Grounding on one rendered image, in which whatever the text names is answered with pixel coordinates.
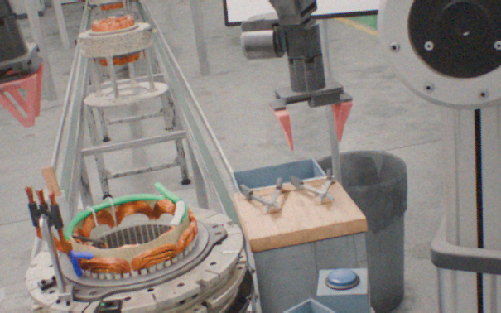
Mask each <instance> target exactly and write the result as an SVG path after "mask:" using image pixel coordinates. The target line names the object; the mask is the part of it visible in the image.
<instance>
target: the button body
mask: <svg viewBox="0 0 501 313"><path fill-rule="evenodd" d="M333 270H334V269H330V270H320V276H319V283H318V290H317V301H318V302H319V303H321V305H323V306H326V307H327V308H329V309H331V310H332V311H334V312H336V313H371V309H370V299H369V279H368V269H367V268H352V269H351V270H353V271H355V272H356V273H357V274H359V277H360V283H359V284H358V285H357V286H356V287H353V288H351V289H348V290H335V289H332V288H329V287H328V286H327V285H326V284H325V278H326V277H327V276H328V275H329V273H330V272H332V271H333Z"/></svg>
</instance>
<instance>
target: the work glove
mask: <svg viewBox="0 0 501 313"><path fill-rule="evenodd" d="M4 292H5V298H4V299H3V300H2V301H1V302H0V313H33V311H32V308H31V298H30V297H29V295H28V293H27V290H26V285H25V282H21V283H18V284H16V285H13V286H8V287H7V288H5V289H4Z"/></svg>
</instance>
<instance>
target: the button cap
mask: <svg viewBox="0 0 501 313"><path fill-rule="evenodd" d="M328 278H329V283H331V284H333V285H336V286H347V285H349V284H352V283H354V282H355V281H356V280H357V278H356V273H355V271H353V270H351V269H348V268H338V269H335V270H333V271H332V272H330V273H329V275H328Z"/></svg>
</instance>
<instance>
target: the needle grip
mask: <svg viewBox="0 0 501 313"><path fill-rule="evenodd" d="M41 171H42V174H43V176H44V179H45V182H46V186H47V189H48V191H49V194H50V195H51V194H52V193H53V191H54V193H55V197H60V196H62V194H61V191H60V187H59V184H58V181H57V178H56V175H55V171H54V168H53V166H52V165H47V166H43V167H42V168H41ZM51 192H52V193H51Z"/></svg>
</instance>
